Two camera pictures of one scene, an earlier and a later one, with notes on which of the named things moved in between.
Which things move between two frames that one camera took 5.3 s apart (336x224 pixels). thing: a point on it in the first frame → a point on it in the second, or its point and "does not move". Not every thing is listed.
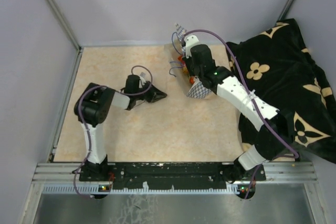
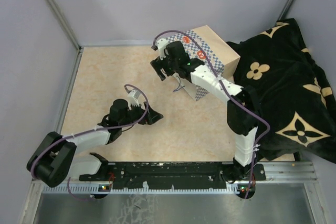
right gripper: (187, 61) → (156, 63)
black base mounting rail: (170, 174) does not move
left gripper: (153, 90) → (150, 117)
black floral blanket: (276, 64) does not move
